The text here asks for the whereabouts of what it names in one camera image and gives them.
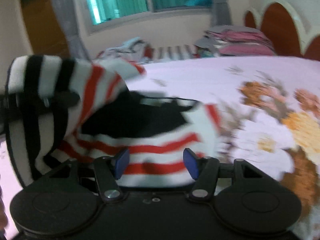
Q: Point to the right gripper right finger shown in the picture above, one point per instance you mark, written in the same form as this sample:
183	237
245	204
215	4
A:
204	171

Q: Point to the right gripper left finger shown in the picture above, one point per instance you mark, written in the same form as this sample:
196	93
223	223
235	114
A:
107	171

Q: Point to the striped black red white sweater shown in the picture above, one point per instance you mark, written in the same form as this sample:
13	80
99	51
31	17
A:
108	118

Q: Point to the crumpled light blue clothes pile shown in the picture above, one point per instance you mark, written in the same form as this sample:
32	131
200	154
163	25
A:
135	49

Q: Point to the brown wooden door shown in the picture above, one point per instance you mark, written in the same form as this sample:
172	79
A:
44	32

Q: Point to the pink floral bed sheet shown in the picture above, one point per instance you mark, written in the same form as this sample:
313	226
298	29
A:
268	182

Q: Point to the colourful floral cloth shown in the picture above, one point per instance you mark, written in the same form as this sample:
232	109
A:
204	53

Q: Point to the left grey curtain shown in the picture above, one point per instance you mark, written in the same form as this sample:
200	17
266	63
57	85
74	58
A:
66	16

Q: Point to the grey curtain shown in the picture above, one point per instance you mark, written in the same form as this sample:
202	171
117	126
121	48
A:
220	13
66	16

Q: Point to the grey white striped mattress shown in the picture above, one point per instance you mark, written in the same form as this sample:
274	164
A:
173	53

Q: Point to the folded pink grey bedding stack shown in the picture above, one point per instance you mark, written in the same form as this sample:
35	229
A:
232	40

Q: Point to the right grey curtain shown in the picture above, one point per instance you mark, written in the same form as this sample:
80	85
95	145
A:
220	13

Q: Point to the red white scalloped headboard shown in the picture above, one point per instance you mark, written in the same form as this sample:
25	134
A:
281	23

